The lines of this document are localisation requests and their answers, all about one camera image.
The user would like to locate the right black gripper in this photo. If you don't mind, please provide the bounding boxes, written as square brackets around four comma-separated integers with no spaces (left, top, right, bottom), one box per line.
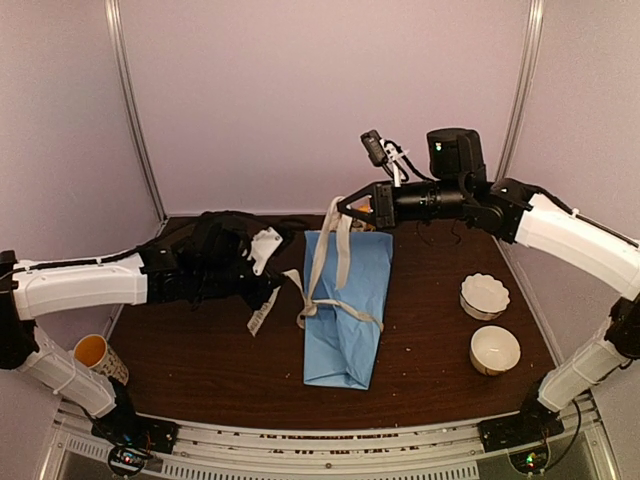
[337,179,468,230]

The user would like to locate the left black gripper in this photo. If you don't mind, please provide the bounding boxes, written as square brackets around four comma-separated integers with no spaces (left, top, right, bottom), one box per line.
[197,256,286,310]

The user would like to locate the beige printed ribbon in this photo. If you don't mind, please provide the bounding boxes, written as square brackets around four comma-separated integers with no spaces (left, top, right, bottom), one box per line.
[245,195,385,337]

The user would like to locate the blue wrapping paper sheet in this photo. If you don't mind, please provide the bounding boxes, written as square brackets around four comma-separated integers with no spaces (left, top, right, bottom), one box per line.
[303,231,393,390]

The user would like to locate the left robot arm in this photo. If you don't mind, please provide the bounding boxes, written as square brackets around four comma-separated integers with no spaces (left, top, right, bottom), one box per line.
[1,211,287,444]

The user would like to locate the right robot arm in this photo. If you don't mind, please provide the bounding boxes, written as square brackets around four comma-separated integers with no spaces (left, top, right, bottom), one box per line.
[337,128,639,442]

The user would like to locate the patterned cup orange inside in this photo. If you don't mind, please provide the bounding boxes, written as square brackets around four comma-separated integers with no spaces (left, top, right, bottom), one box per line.
[72,334,130,385]

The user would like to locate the scalloped white bowl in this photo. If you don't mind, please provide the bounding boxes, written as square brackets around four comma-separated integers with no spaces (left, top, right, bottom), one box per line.
[459,273,510,321]

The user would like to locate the round white bowl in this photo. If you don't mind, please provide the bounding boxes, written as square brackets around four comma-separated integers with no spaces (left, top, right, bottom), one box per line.
[469,325,521,376]

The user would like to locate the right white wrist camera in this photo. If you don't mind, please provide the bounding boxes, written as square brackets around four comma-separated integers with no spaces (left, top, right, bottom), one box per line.
[360,130,412,187]

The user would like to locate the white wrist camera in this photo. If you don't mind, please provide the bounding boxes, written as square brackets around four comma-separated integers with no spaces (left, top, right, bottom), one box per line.
[248,227,283,276]
[360,130,412,187]

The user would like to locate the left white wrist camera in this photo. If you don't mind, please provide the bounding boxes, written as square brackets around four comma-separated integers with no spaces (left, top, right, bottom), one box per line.
[248,227,283,276]

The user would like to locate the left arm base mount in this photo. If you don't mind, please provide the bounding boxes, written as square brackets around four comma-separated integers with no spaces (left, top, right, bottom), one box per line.
[90,416,179,454]

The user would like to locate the front aluminium rail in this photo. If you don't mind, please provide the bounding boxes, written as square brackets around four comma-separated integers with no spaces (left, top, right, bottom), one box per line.
[49,394,616,480]

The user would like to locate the right aluminium frame post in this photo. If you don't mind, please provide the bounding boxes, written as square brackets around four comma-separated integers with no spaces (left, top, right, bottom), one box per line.
[495,0,545,179]

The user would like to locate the aluminium frame post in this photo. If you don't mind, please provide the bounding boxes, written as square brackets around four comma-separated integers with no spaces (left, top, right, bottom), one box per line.
[495,0,545,179]
[104,0,167,224]

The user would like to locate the left aluminium frame post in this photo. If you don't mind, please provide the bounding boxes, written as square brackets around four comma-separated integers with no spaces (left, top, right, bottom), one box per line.
[104,0,167,224]

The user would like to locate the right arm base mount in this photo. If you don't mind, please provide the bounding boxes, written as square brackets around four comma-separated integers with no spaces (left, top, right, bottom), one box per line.
[478,414,564,453]

